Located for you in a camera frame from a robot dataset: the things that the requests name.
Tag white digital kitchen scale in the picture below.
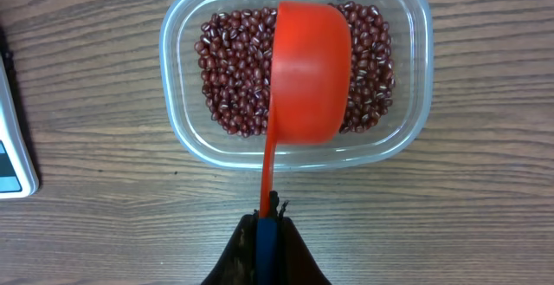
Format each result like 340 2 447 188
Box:
1 51 40 199

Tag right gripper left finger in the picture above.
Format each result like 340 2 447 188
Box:
201 213 258 285

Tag clear plastic container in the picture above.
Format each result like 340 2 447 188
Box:
159 0 434 171

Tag red adzuki beans in container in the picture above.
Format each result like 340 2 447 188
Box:
194 1 396 138

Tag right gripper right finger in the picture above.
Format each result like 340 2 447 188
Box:
269 191 331 285

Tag red scoop with blue handle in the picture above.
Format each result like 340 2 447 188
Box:
255 1 351 284

